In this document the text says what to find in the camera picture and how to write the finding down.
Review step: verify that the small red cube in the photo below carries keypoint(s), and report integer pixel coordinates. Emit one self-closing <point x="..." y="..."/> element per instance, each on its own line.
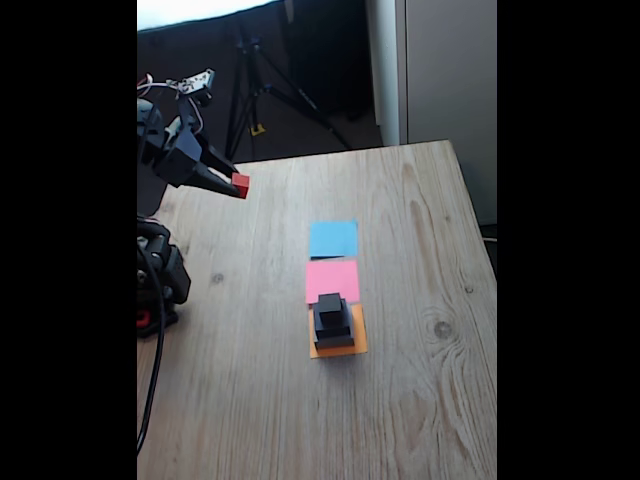
<point x="242" y="184"/>

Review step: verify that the blue paper sheet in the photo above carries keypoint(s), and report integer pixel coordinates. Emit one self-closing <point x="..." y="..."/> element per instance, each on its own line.
<point x="332" y="240"/>

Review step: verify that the pink paper sheet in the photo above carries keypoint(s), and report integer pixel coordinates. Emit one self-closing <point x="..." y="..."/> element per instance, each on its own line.
<point x="330" y="275"/>

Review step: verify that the small dark grey cube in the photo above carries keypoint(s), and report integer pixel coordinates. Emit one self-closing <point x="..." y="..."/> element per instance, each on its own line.
<point x="330" y="307"/>

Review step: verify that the medium black square block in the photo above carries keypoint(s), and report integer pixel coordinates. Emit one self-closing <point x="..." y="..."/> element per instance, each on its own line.
<point x="345" y="327"/>

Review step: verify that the large grey square block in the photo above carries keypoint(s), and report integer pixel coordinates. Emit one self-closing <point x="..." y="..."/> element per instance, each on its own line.
<point x="335" y="342"/>

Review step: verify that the yellow tag on tripod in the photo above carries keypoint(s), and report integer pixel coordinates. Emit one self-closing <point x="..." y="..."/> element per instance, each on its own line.
<point x="257" y="130"/>

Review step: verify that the black tripod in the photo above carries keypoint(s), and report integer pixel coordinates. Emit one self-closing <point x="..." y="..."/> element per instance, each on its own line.
<point x="248" y="90"/>

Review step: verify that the bright white light panel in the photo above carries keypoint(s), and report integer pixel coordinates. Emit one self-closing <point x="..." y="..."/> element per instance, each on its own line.
<point x="200" y="10"/>

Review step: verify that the red black table clamp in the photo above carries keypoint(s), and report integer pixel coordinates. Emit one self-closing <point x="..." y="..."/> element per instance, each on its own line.
<point x="142" y="318"/>

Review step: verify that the orange paper sheet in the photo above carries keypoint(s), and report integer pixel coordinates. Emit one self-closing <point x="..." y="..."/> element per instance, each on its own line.
<point x="361" y="340"/>

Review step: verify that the white grey cabinet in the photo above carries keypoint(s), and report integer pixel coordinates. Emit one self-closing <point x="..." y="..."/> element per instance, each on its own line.
<point x="450" y="75"/>

